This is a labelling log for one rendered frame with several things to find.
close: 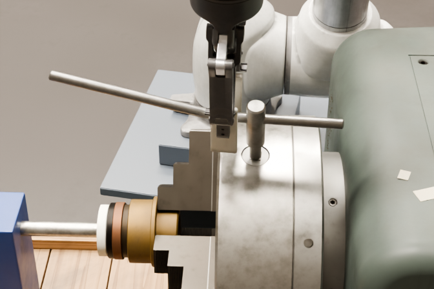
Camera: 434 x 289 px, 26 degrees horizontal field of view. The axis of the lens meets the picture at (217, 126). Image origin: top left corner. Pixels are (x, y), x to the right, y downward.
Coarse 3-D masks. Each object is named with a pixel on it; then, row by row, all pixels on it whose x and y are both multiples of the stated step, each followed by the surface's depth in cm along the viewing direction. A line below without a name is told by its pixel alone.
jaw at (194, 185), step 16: (192, 144) 122; (208, 144) 122; (192, 160) 122; (208, 160) 122; (176, 176) 122; (192, 176) 122; (208, 176) 122; (160, 192) 122; (176, 192) 122; (192, 192) 122; (208, 192) 122; (160, 208) 122; (176, 208) 122; (192, 208) 122; (208, 208) 122
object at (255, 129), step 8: (248, 104) 106; (256, 104) 106; (264, 104) 106; (248, 112) 106; (256, 112) 105; (264, 112) 106; (248, 120) 107; (256, 120) 106; (248, 128) 108; (256, 128) 107; (264, 128) 108; (248, 136) 109; (256, 136) 108; (264, 136) 109; (248, 144) 110; (256, 144) 109; (256, 152) 111; (256, 160) 112
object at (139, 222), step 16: (112, 208) 122; (128, 208) 123; (144, 208) 122; (112, 224) 121; (128, 224) 120; (144, 224) 120; (160, 224) 121; (176, 224) 121; (112, 240) 121; (128, 240) 120; (144, 240) 120; (112, 256) 122; (128, 256) 121; (144, 256) 121
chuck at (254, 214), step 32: (288, 128) 116; (224, 160) 112; (288, 160) 112; (224, 192) 110; (256, 192) 109; (288, 192) 109; (224, 224) 108; (256, 224) 108; (288, 224) 108; (224, 256) 108; (256, 256) 108; (288, 256) 108; (224, 288) 109; (256, 288) 109; (288, 288) 109
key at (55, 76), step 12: (60, 72) 106; (72, 84) 106; (84, 84) 106; (96, 84) 106; (108, 84) 106; (120, 96) 106; (132, 96) 106; (144, 96) 106; (156, 96) 107; (168, 108) 107; (180, 108) 107; (192, 108) 107; (204, 108) 107; (240, 120) 107; (264, 120) 107; (276, 120) 107; (288, 120) 107; (300, 120) 106; (312, 120) 106; (324, 120) 106; (336, 120) 106
